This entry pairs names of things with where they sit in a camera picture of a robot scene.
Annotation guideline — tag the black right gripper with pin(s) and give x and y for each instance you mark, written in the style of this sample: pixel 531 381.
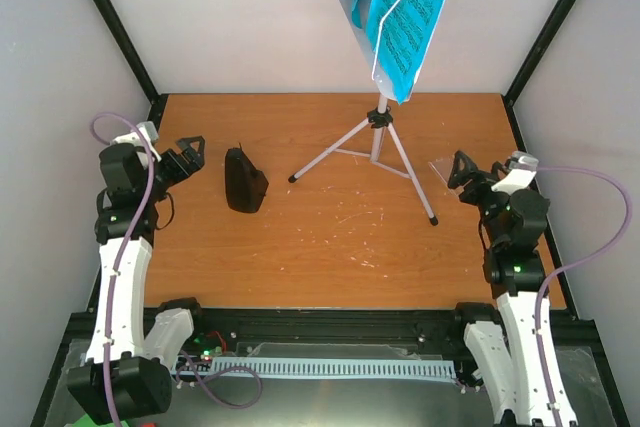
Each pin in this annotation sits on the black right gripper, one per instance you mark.
pixel 469 171

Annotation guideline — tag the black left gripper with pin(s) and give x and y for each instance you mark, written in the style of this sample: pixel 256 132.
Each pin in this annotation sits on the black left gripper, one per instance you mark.
pixel 195 163

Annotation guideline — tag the clear plastic metronome cover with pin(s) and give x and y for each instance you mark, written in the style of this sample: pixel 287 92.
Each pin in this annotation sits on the clear plastic metronome cover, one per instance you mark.
pixel 442 167

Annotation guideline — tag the black metronome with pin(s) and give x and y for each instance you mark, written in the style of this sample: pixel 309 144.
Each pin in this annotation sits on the black metronome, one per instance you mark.
pixel 245 185

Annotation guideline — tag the silver tripod music stand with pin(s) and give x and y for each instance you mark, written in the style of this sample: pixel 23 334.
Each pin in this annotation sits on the silver tripod music stand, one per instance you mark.
pixel 379 120

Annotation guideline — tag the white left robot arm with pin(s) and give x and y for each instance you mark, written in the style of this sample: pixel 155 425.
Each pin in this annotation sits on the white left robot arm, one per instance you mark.
pixel 127 370

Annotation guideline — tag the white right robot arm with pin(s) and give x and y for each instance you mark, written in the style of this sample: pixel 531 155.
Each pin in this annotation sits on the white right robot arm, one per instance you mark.
pixel 511 340

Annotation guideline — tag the green paper piece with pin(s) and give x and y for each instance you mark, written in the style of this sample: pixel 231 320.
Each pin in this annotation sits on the green paper piece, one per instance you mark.
pixel 84 421

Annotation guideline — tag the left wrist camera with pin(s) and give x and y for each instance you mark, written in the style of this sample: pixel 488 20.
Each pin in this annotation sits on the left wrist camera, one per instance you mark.
pixel 149 131

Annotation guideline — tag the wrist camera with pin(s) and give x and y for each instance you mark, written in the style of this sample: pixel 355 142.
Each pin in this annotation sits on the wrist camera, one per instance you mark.
pixel 149 131
pixel 523 161

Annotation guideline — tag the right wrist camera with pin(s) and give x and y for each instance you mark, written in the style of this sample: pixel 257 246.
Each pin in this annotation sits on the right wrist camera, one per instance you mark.
pixel 523 161

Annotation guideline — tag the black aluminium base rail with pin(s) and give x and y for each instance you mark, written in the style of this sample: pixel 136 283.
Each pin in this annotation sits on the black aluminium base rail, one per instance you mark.
pixel 426 332

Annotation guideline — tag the light blue cable duct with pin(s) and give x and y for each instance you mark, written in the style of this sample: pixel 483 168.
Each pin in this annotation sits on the light blue cable duct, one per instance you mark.
pixel 330 369

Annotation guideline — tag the left black frame post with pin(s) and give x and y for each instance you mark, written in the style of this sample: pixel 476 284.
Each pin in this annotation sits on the left black frame post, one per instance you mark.
pixel 126 46

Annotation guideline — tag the black frame post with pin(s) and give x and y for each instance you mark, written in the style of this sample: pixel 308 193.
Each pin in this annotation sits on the black frame post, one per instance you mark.
pixel 545 37
pixel 126 46

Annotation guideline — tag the right black frame post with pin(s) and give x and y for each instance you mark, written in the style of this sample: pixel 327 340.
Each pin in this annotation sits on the right black frame post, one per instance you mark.
pixel 545 37

